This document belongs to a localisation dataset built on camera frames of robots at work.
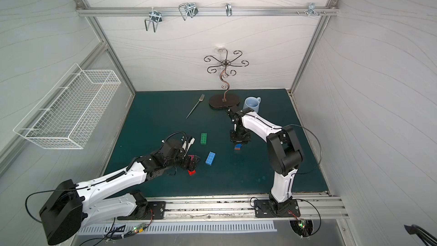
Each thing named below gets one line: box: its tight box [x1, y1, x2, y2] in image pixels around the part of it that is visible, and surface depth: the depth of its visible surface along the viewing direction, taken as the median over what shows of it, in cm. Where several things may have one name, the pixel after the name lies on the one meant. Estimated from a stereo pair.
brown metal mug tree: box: [203, 50, 250, 109], surface depth 107 cm
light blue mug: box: [242, 96, 262, 113], surface depth 109 cm
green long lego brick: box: [200, 132, 208, 145], surface depth 97 cm
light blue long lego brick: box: [204, 150, 217, 166], surface depth 90 cm
